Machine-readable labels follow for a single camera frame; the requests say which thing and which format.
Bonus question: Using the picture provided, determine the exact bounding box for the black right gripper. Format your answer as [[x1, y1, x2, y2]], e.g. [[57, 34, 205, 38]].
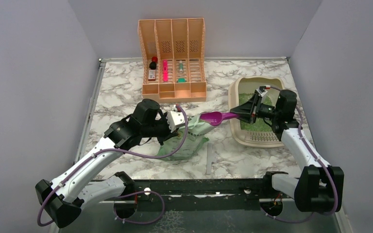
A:
[[230, 93, 281, 124]]

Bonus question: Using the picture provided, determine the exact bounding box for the beige litter box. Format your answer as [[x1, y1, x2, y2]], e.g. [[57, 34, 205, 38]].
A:
[[228, 76, 285, 149]]

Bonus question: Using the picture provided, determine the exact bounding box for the purple litter scoop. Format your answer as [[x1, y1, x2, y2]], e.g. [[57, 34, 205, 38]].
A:
[[200, 111, 239, 126]]

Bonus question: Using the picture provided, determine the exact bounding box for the green litter bag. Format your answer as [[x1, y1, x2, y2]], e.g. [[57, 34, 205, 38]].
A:
[[156, 115, 216, 161]]

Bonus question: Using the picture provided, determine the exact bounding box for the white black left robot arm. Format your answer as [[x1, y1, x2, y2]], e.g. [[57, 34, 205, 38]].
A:
[[35, 99, 188, 228]]

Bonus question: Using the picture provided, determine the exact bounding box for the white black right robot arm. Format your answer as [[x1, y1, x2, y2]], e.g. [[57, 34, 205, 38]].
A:
[[230, 86, 344, 215]]

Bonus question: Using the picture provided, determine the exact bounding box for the red white small box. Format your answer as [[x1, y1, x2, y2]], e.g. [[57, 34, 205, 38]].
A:
[[148, 69, 156, 81]]

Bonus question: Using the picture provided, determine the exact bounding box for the green tape dispenser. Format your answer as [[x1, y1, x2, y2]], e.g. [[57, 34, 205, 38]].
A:
[[177, 78, 187, 83]]

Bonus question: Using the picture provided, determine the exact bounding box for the red and black stamp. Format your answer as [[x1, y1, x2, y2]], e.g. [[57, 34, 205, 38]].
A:
[[149, 56, 158, 70]]

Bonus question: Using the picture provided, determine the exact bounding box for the green white glue stick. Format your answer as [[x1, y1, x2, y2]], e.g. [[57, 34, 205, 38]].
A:
[[179, 60, 184, 73]]

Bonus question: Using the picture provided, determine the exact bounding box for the orange plastic file organizer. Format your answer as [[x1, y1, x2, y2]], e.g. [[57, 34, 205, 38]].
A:
[[137, 18, 207, 103]]

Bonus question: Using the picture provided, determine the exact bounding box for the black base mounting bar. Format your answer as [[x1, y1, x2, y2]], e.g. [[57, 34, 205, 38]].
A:
[[69, 172, 295, 213]]

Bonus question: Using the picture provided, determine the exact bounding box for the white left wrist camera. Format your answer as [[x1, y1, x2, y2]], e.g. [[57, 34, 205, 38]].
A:
[[166, 105, 186, 133]]

